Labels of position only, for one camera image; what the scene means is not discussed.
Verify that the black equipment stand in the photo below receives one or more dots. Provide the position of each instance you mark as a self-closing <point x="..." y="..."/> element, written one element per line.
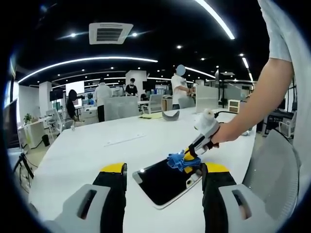
<point x="219" y="92"/>

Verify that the yellow notepad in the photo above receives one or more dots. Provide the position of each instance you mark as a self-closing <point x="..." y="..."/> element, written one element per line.
<point x="150" y="117"/>

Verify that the white cabinet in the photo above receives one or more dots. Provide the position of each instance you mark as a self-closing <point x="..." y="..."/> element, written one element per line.
<point x="34" y="133"/>

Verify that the curved ceiling light strip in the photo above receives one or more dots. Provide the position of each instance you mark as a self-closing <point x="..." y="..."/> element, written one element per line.
<point x="200" y="72"/>
<point x="136" y="58"/>
<point x="215" y="18"/>

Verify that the person's right hand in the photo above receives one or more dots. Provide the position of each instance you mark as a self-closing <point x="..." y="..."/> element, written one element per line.
<point x="224" y="133"/>

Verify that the black tripod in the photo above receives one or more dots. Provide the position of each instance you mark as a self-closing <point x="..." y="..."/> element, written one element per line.
<point x="23" y="157"/>

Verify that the white grey curved piece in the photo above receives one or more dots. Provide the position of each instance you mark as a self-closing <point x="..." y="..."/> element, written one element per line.
<point x="246" y="133"/>

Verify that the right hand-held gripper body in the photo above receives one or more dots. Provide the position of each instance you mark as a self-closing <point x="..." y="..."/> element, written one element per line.
<point x="207" y="125"/>

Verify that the grey mesh office chair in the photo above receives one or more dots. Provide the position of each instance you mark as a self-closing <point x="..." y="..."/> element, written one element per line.
<point x="274" y="170"/>

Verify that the straight ceiling light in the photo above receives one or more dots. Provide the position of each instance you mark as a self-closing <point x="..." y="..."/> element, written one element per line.
<point x="245" y="62"/>

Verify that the grey curved plastic piece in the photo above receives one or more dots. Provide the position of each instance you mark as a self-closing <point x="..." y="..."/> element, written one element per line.
<point x="171" y="117"/>

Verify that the black tablet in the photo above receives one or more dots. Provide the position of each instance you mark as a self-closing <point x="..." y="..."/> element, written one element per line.
<point x="165" y="187"/>

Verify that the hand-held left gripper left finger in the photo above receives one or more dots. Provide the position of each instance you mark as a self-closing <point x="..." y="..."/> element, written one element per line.
<point x="69" y="216"/>

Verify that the wall display screen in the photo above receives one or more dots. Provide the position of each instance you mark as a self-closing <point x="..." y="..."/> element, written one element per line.
<point x="75" y="87"/>

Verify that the potted green plant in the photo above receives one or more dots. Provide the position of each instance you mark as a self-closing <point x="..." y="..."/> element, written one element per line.
<point x="28" y="118"/>

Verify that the black monitor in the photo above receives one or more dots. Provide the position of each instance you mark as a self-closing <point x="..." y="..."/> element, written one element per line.
<point x="11" y="126"/>

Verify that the white desk partition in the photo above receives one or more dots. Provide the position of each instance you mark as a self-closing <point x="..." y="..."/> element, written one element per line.
<point x="206" y="99"/>

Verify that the grey desk partition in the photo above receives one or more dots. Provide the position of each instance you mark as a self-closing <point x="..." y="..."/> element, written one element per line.
<point x="121" y="109"/>

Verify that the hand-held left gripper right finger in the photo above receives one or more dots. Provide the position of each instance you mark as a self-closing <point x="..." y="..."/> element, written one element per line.
<point x="258" y="214"/>

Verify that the blue cleaning cloth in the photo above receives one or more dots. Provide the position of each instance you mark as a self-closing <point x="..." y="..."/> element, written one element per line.
<point x="176" y="161"/>

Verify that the white storage box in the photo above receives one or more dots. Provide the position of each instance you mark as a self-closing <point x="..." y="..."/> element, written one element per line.
<point x="234" y="106"/>

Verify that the ceiling air conditioner vent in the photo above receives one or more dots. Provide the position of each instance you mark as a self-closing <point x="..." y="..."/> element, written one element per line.
<point x="110" y="34"/>

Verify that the person's light grey shirt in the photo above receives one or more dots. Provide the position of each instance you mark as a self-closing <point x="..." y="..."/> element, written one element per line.
<point x="277" y="36"/>

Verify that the round ceiling spotlights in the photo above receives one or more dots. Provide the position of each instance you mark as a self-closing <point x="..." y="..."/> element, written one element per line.
<point x="73" y="35"/>

